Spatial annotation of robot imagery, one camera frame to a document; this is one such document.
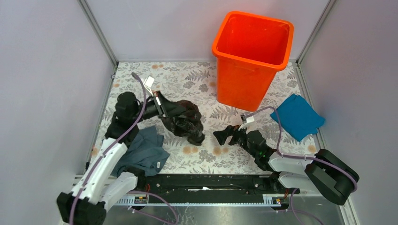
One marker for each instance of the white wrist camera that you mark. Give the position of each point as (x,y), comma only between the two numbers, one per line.
(148,82)
(247,120)

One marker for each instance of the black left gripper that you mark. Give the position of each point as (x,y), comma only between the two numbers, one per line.
(166,108)

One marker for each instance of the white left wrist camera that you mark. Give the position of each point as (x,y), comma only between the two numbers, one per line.
(148,82)

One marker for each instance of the orange plastic trash bin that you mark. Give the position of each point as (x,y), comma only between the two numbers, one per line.
(249,49)

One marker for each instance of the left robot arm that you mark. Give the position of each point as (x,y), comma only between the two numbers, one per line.
(97,191)

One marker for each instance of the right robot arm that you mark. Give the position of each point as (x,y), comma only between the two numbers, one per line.
(324,172)

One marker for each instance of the bright blue folded cloth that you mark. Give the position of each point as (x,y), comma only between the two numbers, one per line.
(297,117)

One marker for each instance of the floral patterned table mat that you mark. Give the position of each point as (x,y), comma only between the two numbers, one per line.
(196,82)

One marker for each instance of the grey-blue crumpled cloth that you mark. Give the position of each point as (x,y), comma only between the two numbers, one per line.
(145,153)

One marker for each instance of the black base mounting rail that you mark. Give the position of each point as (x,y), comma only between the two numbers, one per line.
(213,188)

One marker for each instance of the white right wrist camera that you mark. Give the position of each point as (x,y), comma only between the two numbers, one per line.
(247,120)

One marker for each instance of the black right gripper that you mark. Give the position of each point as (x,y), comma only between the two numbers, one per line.
(221,136)

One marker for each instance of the black plastic trash bag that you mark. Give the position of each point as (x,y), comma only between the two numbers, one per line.
(187,124)

